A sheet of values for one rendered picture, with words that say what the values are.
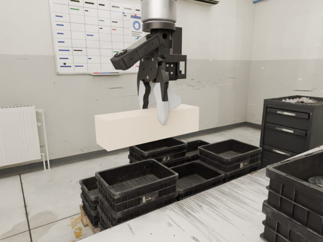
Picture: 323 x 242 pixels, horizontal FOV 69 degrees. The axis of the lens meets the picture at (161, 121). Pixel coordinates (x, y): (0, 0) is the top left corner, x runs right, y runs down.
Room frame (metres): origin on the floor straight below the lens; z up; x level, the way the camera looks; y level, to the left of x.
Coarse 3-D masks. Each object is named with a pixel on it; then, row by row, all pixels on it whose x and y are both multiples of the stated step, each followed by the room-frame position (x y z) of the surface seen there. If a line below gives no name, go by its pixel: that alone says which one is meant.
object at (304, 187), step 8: (312, 152) 0.70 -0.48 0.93; (320, 152) 0.70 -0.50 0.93; (288, 160) 0.64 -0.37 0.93; (296, 160) 0.64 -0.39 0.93; (272, 168) 0.58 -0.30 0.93; (272, 176) 0.57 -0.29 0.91; (280, 176) 0.55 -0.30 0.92; (288, 176) 0.54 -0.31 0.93; (288, 184) 0.53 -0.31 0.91; (296, 184) 0.51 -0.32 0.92; (304, 184) 0.50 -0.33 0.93; (304, 192) 0.49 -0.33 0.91; (312, 192) 0.48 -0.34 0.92; (320, 192) 0.47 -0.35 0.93; (320, 200) 0.46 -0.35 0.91
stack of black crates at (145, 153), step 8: (144, 144) 1.90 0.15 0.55; (152, 144) 1.95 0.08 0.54; (160, 144) 1.99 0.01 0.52; (168, 144) 2.00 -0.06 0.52; (176, 144) 1.90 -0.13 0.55; (184, 144) 1.78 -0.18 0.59; (136, 152) 1.72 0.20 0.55; (144, 152) 1.60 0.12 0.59; (152, 152) 1.61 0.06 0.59; (160, 152) 1.65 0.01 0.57; (168, 152) 1.71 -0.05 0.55; (176, 152) 1.75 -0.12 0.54; (184, 152) 1.79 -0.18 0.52; (136, 160) 1.70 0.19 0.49; (160, 160) 1.66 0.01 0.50; (168, 160) 1.70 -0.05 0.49; (176, 160) 1.74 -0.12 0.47; (184, 160) 1.80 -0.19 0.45
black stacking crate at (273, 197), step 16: (304, 160) 0.66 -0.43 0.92; (320, 160) 0.71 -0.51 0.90; (304, 176) 0.67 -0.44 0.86; (320, 176) 0.72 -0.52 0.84; (272, 192) 0.58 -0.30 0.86; (288, 192) 0.54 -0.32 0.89; (272, 208) 0.56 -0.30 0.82; (288, 208) 0.53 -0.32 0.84; (304, 208) 0.50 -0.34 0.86; (320, 208) 0.47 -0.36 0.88; (304, 224) 0.49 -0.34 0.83; (320, 224) 0.47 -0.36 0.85
